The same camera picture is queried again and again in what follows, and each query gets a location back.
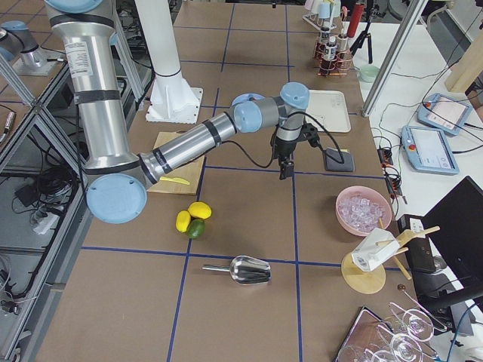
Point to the aluminium frame post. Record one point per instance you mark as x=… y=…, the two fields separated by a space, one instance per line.
x=409 y=21

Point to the copper wire bottle rack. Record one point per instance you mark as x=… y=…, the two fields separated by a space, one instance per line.
x=343 y=59

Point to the red cylinder bottle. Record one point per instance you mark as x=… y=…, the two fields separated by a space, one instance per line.
x=355 y=18

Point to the teach pendant tablet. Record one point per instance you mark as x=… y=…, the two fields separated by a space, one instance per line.
x=428 y=150
x=444 y=113

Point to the pink bowl of ice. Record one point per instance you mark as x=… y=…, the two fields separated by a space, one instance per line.
x=360 y=210

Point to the cream bear tray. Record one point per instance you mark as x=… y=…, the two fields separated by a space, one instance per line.
x=328 y=107

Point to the dark drink bottle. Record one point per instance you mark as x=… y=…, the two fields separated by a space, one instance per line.
x=329 y=55
x=324 y=36

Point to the blue plate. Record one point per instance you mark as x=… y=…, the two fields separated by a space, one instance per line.
x=245 y=97

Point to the near teach pendant tablet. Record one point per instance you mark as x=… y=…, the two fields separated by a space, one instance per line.
x=428 y=150

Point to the grey yellow folded cloth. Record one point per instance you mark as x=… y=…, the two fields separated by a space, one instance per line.
x=338 y=161

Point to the white wire cup rack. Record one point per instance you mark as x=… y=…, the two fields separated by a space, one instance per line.
x=322 y=12

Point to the dark drink bottle left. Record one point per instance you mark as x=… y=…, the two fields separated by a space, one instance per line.
x=324 y=36

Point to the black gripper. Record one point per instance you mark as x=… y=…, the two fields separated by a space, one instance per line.
x=284 y=149

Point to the dark drink bottle front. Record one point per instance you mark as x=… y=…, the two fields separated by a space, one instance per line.
x=329 y=55

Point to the yellow plastic knife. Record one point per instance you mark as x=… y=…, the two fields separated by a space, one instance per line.
x=178 y=180

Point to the steel ice scoop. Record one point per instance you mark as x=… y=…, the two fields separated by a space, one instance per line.
x=244 y=270

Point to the black tripod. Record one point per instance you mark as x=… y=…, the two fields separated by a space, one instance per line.
x=370 y=11

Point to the black monitor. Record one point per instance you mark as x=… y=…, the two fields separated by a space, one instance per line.
x=459 y=242

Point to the small yellow lemon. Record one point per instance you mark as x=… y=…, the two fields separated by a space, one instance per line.
x=183 y=220

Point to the green bowl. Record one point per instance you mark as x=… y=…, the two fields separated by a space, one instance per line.
x=368 y=73

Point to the glass rack tray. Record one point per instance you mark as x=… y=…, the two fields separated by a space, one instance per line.
x=403 y=335

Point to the far teach pendant tablet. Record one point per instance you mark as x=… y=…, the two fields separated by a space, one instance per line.
x=444 y=113

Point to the green lime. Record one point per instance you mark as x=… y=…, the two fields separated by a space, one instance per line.
x=196 y=228

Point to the wooden cup stand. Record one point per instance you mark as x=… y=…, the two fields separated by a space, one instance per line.
x=373 y=282

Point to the white paper carton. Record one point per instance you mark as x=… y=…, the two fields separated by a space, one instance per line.
x=374 y=250

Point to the large yellow lemon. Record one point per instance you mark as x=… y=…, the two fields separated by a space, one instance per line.
x=200 y=210

